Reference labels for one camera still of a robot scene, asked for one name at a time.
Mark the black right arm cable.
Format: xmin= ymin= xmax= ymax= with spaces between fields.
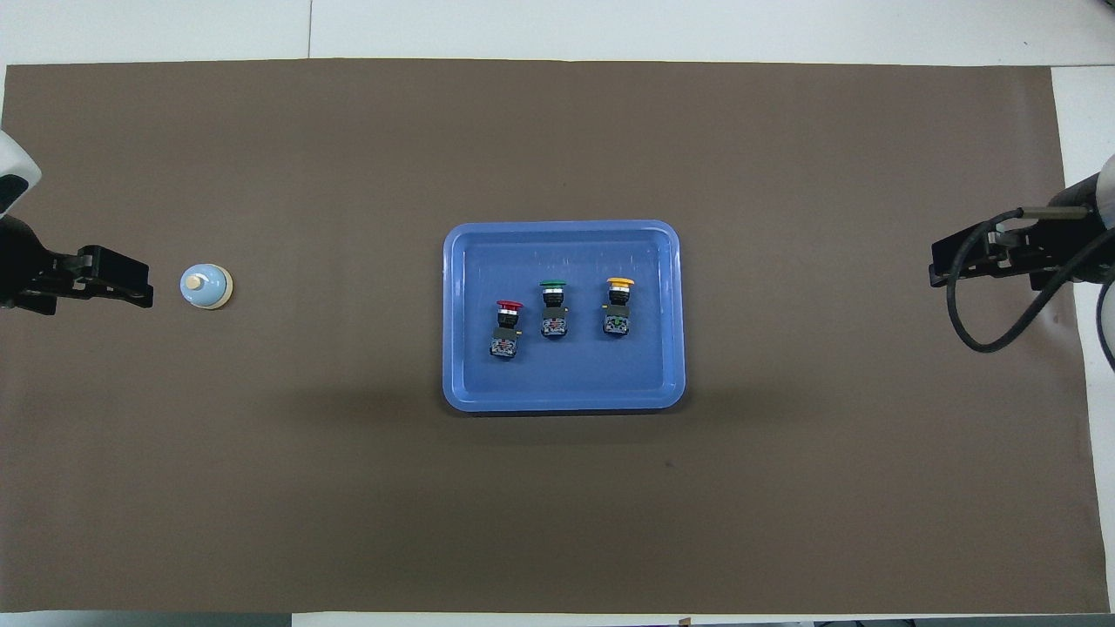
xmin=947 ymin=206 xmax=1115 ymax=371

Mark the brown table mat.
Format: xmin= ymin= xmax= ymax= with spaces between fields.
xmin=0 ymin=58 xmax=1112 ymax=615

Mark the red push button switch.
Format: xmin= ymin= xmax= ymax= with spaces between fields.
xmin=490 ymin=300 xmax=525 ymax=361

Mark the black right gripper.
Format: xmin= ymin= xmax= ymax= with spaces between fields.
xmin=929 ymin=205 xmax=1115 ymax=293

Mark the light blue service bell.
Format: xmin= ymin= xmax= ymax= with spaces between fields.
xmin=179 ymin=263 xmax=234 ymax=312

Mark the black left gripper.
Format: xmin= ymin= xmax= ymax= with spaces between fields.
xmin=0 ymin=215 xmax=155 ymax=314

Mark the green push button switch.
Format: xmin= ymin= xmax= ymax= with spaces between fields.
xmin=538 ymin=279 xmax=570 ymax=339

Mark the blue plastic tray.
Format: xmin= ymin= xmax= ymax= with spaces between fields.
xmin=442 ymin=219 xmax=686 ymax=414

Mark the yellow push button switch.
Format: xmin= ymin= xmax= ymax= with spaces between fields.
xmin=601 ymin=277 xmax=637 ymax=339

